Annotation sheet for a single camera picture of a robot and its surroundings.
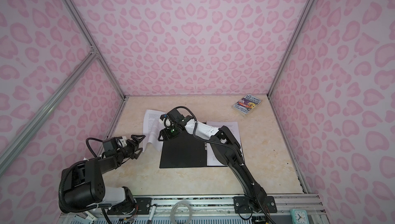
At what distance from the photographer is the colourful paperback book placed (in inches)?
43.1

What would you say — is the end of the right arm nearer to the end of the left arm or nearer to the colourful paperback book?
the end of the left arm

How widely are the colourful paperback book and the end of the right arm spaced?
1.59 ft
